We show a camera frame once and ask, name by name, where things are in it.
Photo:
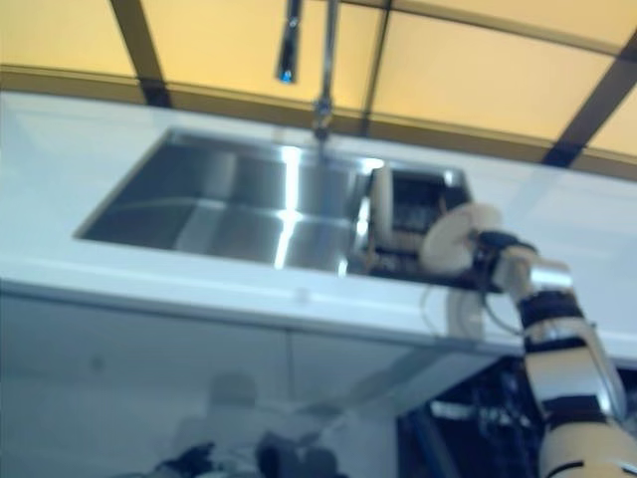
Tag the stainless steel sink basin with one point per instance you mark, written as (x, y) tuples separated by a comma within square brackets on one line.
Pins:
[(224, 209)]

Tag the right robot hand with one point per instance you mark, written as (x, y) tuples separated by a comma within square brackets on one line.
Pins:
[(492, 249)]

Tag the chrome pull-down kitchen faucet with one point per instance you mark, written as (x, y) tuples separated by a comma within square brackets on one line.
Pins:
[(328, 60)]

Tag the black dish drying rack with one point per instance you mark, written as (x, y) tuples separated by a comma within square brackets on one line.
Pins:
[(413, 199)]

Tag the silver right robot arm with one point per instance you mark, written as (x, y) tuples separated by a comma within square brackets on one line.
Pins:
[(562, 348)]

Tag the dark window frame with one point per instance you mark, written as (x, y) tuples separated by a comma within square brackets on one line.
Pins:
[(141, 50)]

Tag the white glossy cabinet door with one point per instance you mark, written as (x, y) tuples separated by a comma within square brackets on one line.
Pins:
[(149, 348), (348, 363)]

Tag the cream round plate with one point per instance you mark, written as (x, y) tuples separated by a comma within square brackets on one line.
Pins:
[(383, 209), (450, 239)]

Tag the dishwasher door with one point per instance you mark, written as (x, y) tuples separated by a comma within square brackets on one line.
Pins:
[(423, 448)]

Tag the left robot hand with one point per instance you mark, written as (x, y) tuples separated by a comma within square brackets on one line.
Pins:
[(191, 463)]

